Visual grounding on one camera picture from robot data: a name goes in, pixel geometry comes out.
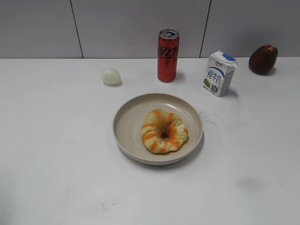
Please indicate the beige round plate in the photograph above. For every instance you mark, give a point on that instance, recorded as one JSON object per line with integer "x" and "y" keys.
{"x": 128, "y": 121}

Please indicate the white egg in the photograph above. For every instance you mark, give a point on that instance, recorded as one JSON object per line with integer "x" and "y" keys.
{"x": 110, "y": 76}

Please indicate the white blue milk carton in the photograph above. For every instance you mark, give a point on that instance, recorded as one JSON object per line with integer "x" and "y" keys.
{"x": 219, "y": 73}

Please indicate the red soda can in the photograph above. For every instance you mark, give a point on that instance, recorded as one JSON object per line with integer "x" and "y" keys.
{"x": 167, "y": 55}

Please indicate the dark red fruit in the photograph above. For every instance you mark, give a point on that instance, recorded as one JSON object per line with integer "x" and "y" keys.
{"x": 262, "y": 61}

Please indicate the ring-shaped croissant bread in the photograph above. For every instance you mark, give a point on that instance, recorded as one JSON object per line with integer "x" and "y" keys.
{"x": 163, "y": 132}

